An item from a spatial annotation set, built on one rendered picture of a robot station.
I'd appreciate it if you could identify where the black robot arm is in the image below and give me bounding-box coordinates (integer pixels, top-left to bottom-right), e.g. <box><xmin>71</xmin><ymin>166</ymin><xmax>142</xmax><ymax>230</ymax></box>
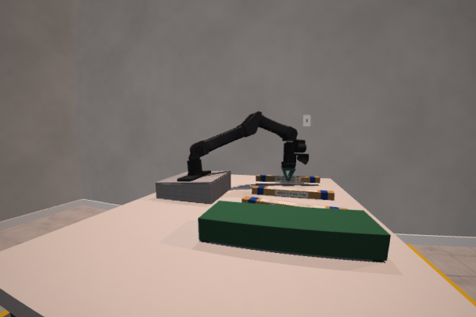
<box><xmin>177</xmin><ymin>112</ymin><xmax>309</xmax><ymax>181</ymax></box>

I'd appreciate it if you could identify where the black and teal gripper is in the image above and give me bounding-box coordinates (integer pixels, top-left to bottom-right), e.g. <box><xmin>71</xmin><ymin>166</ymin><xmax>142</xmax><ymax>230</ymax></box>
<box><xmin>281</xmin><ymin>153</ymin><xmax>296</xmax><ymax>181</ymax></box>

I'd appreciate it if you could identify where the brown cardboard box with blue bands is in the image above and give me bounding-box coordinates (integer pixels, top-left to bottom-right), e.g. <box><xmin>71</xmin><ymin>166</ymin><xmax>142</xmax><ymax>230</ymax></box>
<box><xmin>252</xmin><ymin>186</ymin><xmax>335</xmax><ymax>201</ymax></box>

